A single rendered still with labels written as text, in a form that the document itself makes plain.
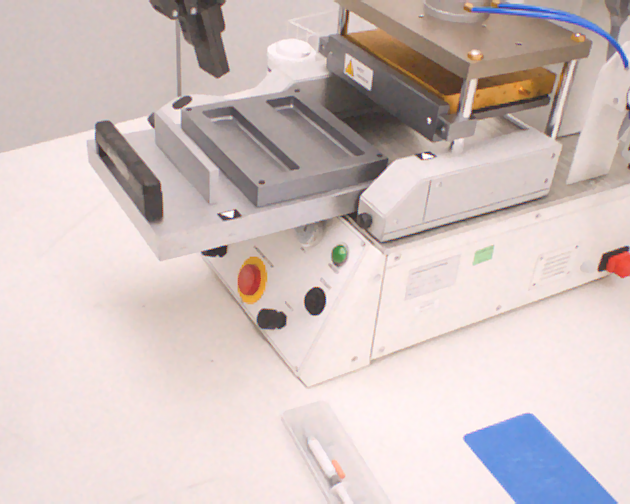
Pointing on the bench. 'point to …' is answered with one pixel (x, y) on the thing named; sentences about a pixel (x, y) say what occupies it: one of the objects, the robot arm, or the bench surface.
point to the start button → (313, 300)
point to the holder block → (282, 146)
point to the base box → (478, 276)
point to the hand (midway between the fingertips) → (206, 38)
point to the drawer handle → (130, 167)
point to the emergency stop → (249, 279)
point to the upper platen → (538, 90)
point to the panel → (293, 282)
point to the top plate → (482, 33)
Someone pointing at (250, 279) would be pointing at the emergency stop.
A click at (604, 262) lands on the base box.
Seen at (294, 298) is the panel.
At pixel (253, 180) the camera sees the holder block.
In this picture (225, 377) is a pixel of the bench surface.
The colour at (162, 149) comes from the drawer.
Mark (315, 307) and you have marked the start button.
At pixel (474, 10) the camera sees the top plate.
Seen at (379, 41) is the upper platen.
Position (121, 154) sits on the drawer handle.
